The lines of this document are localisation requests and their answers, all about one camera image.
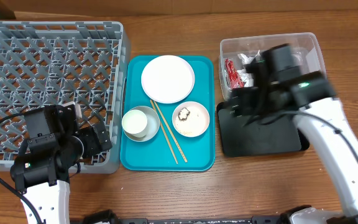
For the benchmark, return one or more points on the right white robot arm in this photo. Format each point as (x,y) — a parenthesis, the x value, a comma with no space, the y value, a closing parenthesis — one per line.
(311,102)

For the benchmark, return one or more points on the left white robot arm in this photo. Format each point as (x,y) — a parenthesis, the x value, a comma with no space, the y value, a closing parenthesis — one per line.
(44,181)

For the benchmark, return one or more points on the pile of white rice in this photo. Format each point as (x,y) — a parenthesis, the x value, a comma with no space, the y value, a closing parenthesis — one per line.
(193,126)

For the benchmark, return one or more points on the black rectangular tray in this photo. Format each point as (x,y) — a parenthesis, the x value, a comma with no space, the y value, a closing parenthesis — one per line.
(255,139)

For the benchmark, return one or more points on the white paper cup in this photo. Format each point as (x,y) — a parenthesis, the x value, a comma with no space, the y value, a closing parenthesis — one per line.
(135,122)

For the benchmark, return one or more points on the right wooden chopstick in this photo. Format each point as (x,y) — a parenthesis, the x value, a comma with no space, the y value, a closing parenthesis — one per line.
(170,131)

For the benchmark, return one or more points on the grey shallow bowl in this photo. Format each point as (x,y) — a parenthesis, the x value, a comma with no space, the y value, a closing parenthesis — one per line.
(152,127)

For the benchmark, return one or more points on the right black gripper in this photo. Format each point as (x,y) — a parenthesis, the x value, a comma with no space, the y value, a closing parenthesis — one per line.
(237,101)

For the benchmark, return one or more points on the teal plastic serving tray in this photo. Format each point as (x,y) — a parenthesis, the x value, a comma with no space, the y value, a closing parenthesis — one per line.
(155,155)

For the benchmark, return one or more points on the clear plastic waste bin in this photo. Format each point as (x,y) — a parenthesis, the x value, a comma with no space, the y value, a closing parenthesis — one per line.
(304,46)

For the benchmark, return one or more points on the wooden chopstick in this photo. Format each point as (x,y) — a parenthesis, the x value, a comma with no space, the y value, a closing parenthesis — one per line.
(170,131)
(164,133)

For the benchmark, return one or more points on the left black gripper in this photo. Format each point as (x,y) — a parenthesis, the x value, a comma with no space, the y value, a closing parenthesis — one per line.
(94,146)

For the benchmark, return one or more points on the large white round plate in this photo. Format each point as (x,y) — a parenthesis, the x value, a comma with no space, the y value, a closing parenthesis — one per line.
(168,79)

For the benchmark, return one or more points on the red snack wrapper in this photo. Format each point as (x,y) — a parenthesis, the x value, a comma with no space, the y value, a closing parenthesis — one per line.
(232,74)

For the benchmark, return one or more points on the brown food chunk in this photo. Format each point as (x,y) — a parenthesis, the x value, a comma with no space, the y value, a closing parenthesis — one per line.
(183,114)

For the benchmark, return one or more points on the left wooden chopstick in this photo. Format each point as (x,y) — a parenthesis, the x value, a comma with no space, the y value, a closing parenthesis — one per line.
(164,133)

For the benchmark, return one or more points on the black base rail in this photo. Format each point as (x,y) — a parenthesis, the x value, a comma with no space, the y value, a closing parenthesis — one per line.
(108,216)

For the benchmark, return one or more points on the white napkin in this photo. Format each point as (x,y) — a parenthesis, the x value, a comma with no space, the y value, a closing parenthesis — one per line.
(246,78)

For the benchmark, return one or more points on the grey plastic dish rack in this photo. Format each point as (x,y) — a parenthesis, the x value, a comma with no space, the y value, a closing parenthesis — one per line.
(50,63)

